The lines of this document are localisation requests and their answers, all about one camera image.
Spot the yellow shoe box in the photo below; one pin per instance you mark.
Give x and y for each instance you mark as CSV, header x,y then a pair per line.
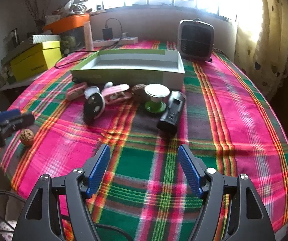
x,y
35,60

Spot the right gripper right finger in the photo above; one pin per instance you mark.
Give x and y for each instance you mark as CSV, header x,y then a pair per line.
x,y
247,215

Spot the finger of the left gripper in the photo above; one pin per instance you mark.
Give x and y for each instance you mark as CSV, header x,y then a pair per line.
x,y
6,115
15,123

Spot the yellow heart pattern curtain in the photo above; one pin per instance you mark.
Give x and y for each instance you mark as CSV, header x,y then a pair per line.
x,y
261,50

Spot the green white suction stand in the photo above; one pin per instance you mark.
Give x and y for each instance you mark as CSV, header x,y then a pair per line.
x,y
157,93

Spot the black charger with cable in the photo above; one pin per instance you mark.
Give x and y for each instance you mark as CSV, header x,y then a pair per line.
x,y
107,35

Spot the pink clip holder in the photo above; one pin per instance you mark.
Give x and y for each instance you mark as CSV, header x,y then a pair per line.
x,y
76,91

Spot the striped white box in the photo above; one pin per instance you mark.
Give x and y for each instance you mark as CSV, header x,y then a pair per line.
x,y
39,38

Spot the dried branches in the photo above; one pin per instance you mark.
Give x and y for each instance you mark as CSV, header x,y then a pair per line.
x,y
37,10

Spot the plaid pink green tablecloth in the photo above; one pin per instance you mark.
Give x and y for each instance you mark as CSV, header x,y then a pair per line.
x,y
226,122

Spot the pink oblong case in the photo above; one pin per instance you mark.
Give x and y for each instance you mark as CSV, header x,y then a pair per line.
x,y
117,93

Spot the walnut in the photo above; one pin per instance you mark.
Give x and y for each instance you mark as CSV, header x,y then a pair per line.
x,y
27,137
139,94

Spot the black round key fob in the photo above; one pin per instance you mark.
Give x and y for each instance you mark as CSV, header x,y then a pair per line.
x,y
94,107

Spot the black rectangular battery case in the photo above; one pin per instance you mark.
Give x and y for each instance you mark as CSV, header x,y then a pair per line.
x,y
169,121

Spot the pink cosmetic tube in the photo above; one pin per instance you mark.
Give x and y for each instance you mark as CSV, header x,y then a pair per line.
x,y
88,36

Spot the grey black space heater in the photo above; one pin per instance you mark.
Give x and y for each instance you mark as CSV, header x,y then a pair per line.
x,y
195,40

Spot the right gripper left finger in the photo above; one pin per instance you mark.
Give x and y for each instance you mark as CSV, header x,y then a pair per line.
x,y
41,218

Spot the white green cardboard tray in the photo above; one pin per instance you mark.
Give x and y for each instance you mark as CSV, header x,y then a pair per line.
x,y
132,67

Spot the white power strip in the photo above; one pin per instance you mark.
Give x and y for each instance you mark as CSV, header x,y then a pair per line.
x,y
118,41

